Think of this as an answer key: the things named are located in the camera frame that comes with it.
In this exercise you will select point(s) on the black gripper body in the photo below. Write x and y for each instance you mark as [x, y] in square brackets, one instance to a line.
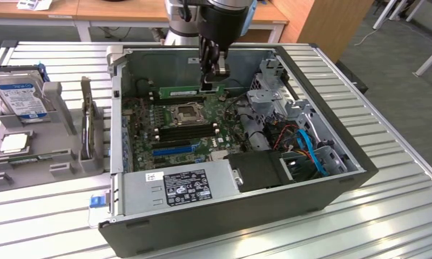
[221, 24]

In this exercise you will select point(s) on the green RAM stick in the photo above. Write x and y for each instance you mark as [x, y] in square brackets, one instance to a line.
[177, 92]
[27, 158]

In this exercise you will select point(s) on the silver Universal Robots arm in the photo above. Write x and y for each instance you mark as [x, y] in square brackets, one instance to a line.
[178, 28]

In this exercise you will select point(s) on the black RAM slot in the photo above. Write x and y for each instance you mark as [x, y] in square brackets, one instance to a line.
[186, 130]
[180, 101]
[188, 137]
[185, 126]
[186, 133]

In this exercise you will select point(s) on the metal CPU socket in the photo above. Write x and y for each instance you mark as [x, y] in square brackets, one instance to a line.
[186, 114]

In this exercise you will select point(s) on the silver metal disk bay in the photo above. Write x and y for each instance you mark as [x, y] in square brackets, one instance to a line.
[301, 113]

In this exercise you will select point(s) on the wooden cabinet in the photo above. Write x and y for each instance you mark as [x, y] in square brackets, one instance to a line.
[326, 24]

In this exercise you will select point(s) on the black expansion slot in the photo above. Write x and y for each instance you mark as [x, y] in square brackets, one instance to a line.
[170, 144]

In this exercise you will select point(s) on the small silver heatsink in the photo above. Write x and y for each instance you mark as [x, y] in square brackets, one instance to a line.
[218, 155]

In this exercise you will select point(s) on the green motherboard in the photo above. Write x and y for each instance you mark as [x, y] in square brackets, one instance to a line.
[143, 135]

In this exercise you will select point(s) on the blue expansion slot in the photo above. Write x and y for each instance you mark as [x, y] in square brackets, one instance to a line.
[172, 151]

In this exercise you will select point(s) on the black plastic fan shroud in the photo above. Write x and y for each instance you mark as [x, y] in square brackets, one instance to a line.
[254, 170]

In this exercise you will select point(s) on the silver power supply with label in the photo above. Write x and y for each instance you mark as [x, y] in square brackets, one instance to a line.
[143, 191]

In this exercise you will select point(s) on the white papers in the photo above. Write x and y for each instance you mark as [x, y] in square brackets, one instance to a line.
[33, 4]

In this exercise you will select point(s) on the hard disk with blue label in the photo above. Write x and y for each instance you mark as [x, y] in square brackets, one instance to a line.
[13, 94]

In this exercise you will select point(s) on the black open PC case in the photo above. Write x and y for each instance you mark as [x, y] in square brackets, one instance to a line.
[237, 221]

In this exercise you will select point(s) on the grey parts rack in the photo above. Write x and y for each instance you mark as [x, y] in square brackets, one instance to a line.
[57, 172]

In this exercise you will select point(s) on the blue case latch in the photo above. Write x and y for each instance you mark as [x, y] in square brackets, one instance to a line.
[94, 202]

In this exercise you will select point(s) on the silver CPU chip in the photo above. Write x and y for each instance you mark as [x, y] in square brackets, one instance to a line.
[13, 143]

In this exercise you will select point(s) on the wooden desk with white frame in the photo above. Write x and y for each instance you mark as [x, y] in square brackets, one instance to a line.
[110, 10]

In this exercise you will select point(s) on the graphics card with metal bracket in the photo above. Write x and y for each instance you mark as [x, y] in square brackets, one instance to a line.
[87, 118]

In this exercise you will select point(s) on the white table frame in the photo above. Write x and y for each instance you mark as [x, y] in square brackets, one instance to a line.
[385, 13]

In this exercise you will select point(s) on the blue disk bracket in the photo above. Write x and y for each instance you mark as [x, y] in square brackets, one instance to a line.
[39, 67]

